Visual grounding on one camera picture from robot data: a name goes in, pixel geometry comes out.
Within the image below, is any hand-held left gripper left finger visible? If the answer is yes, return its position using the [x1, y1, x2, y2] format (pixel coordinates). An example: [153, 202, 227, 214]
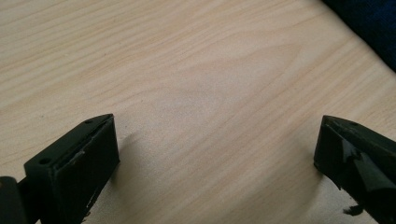
[23, 113, 121, 224]

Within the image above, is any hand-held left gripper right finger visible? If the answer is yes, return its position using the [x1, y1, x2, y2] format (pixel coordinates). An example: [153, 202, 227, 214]
[313, 115, 396, 224]

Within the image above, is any dark blue cloth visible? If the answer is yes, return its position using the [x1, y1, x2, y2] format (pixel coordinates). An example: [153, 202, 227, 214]
[320, 0, 396, 73]

